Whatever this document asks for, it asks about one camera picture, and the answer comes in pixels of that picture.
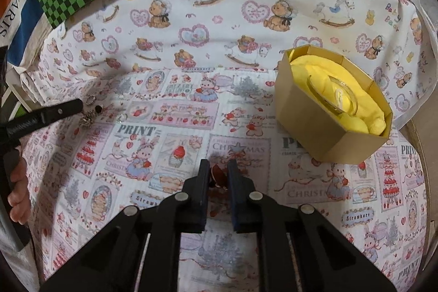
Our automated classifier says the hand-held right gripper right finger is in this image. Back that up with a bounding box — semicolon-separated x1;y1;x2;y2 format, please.
227;159;397;292

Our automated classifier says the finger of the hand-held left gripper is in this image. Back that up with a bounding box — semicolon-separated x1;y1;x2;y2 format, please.
0;99;84;145

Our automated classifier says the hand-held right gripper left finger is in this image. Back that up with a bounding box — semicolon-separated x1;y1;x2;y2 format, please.
39;159;211;292

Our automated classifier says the red jewelry pendant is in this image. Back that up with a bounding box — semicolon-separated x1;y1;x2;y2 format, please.
210;165;229;190

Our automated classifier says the silver filigree ornament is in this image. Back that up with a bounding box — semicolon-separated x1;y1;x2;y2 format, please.
79;111;96;129

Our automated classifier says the gold cardboard box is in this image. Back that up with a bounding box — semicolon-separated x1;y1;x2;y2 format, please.
275;45;394;163

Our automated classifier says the person's left hand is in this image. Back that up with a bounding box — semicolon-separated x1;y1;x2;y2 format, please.
7;157;36;222

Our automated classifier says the strawberry printed cloth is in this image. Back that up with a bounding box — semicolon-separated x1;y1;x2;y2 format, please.
17;66;432;292

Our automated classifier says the white bag with blue stripe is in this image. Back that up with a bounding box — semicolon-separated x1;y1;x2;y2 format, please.
0;0;57;70

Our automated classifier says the clear glass bangle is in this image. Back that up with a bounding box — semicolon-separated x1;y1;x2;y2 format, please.
306;75;360;116

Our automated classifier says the yellow cloth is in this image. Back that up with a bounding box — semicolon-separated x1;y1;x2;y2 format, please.
289;54;387;135

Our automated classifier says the bear printed cloth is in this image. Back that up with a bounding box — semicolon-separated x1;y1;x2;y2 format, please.
21;0;438;128

